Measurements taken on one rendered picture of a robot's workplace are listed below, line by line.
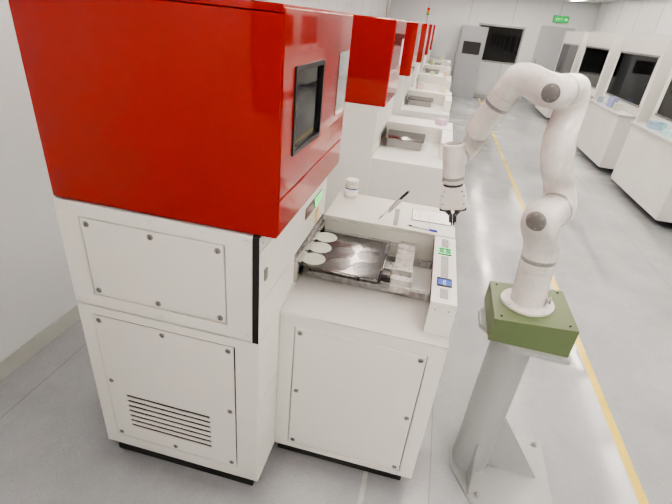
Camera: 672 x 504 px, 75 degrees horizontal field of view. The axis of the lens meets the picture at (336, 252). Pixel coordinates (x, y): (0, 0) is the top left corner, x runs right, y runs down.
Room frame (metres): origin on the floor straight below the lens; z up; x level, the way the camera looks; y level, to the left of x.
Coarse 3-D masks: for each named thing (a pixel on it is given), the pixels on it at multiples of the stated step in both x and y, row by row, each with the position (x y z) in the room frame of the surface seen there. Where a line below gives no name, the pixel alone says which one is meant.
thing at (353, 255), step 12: (336, 240) 1.78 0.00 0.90; (348, 240) 1.79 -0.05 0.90; (360, 240) 1.80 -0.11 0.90; (372, 240) 1.82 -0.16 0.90; (312, 252) 1.64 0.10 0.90; (336, 252) 1.66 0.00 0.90; (348, 252) 1.68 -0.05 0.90; (360, 252) 1.69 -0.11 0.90; (372, 252) 1.70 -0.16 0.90; (384, 252) 1.71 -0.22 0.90; (324, 264) 1.55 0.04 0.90; (336, 264) 1.56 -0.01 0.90; (348, 264) 1.57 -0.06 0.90; (360, 264) 1.58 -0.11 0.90; (372, 264) 1.59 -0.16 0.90; (372, 276) 1.49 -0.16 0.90
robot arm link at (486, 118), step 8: (488, 104) 1.56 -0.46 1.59; (480, 112) 1.58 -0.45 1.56; (488, 112) 1.56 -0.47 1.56; (496, 112) 1.55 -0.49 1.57; (504, 112) 1.55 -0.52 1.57; (472, 120) 1.60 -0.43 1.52; (480, 120) 1.57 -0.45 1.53; (488, 120) 1.56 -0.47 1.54; (496, 120) 1.56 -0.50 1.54; (472, 128) 1.59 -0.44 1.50; (480, 128) 1.57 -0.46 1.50; (488, 128) 1.57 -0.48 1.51; (472, 136) 1.59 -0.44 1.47; (480, 136) 1.58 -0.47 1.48; (472, 144) 1.70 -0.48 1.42; (480, 144) 1.68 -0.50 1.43; (472, 152) 1.70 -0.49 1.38
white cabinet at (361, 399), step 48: (288, 336) 1.30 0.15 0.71; (336, 336) 1.27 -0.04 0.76; (384, 336) 1.24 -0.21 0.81; (288, 384) 1.30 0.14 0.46; (336, 384) 1.26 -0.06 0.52; (384, 384) 1.23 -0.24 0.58; (432, 384) 1.20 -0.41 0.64; (288, 432) 1.31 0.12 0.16; (336, 432) 1.26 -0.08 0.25; (384, 432) 1.22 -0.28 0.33
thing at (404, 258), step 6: (402, 252) 1.77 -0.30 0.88; (408, 252) 1.77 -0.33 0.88; (414, 252) 1.78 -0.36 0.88; (396, 258) 1.70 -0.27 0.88; (402, 258) 1.71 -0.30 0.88; (408, 258) 1.72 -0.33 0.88; (396, 264) 1.65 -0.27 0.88; (402, 264) 1.65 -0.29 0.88; (408, 264) 1.66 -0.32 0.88; (390, 288) 1.47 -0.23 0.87; (396, 288) 1.47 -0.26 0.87; (402, 288) 1.46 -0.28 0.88; (408, 288) 1.47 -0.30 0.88
